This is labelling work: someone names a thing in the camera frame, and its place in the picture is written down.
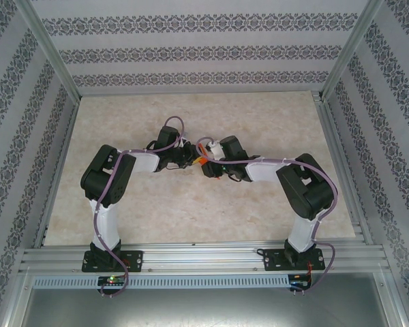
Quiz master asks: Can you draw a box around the grey metal sheet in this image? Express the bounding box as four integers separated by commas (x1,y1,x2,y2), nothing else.
6,272,406,327

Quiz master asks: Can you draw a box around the aluminium mounting rail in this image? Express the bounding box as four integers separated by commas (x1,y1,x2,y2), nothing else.
18,238,391,274

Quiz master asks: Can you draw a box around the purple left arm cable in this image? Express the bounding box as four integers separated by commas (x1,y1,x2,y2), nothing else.
94,115,188,299

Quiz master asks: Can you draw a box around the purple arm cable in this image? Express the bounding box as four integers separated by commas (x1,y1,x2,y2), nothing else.
94,115,188,299
196,136,339,294

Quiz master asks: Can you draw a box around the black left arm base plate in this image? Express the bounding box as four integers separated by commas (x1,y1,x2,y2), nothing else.
82,250,145,274

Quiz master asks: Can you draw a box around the aluminium side rail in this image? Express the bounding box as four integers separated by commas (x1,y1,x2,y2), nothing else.
33,97,81,249
312,91,374,245

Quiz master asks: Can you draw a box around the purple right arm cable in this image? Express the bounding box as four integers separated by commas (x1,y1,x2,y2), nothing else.
196,136,339,294

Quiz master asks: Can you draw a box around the slotted grey cable duct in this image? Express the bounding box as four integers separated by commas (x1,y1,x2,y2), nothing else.
32,274,291,290

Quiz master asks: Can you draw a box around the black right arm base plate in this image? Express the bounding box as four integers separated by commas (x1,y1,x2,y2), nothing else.
264,247,325,273

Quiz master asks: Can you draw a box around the aluminium frame post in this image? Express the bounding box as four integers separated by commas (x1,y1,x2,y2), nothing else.
322,0,384,99
18,0,81,99

